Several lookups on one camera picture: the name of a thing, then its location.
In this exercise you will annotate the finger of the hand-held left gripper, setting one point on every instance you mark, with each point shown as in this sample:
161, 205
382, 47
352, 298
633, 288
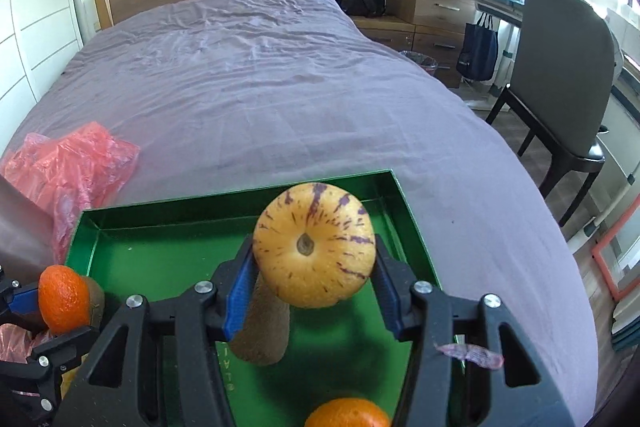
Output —
22, 299
45, 362

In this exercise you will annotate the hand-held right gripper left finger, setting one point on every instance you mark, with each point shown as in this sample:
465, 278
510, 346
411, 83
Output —
239, 297

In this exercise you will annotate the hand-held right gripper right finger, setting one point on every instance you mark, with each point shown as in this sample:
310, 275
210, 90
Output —
389, 302

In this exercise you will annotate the yellow banana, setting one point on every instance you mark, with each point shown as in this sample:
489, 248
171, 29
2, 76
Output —
70, 379

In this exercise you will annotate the brown kiwi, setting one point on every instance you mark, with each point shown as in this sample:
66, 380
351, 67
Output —
262, 327
96, 299

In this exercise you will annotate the orange mandarin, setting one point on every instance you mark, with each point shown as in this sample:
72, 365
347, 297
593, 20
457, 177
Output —
347, 414
62, 299

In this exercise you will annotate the green tray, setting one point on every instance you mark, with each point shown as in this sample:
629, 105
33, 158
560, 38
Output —
175, 252

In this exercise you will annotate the striped yellow pepino melon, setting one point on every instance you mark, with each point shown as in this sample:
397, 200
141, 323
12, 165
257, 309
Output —
314, 244

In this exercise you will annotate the steel and black kettle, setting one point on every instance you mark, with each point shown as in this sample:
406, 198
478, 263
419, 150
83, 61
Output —
22, 232

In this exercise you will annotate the pink plastic scrap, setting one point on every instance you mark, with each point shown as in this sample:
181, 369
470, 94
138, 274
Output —
470, 354

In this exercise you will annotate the pink plastic sheet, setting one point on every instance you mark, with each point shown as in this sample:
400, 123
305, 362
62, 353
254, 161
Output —
65, 167

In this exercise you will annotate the waste basket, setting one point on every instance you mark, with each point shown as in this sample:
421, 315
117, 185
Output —
420, 59

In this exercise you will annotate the dark blue tote bag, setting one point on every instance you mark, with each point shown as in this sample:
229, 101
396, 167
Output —
477, 52

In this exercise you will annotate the white wardrobe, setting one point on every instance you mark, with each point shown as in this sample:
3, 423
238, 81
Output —
30, 32

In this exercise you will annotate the low wooden cabinet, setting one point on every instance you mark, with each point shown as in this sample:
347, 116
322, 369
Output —
385, 32

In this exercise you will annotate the grey chair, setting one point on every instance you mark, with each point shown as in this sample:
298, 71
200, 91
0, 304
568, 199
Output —
560, 57

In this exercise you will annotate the orange frame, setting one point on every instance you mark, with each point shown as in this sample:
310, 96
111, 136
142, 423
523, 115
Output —
607, 267

